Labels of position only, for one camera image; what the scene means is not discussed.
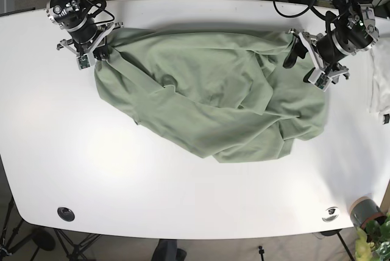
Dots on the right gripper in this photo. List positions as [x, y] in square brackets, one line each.
[89, 42]

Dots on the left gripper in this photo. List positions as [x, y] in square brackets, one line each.
[326, 51]

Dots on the white printed T-shirt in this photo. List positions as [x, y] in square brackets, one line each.
[378, 99]

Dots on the sage green T-shirt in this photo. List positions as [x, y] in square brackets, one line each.
[215, 94]

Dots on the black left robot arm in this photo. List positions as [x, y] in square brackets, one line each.
[354, 10]

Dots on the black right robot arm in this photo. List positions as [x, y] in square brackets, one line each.
[93, 8]

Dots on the silver table grommet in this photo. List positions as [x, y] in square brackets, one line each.
[330, 214]

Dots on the grey plant pot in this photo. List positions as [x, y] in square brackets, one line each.
[364, 210]

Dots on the black table grommet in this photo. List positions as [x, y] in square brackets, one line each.
[66, 214]

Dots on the green potted plant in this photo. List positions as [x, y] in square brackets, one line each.
[373, 241]

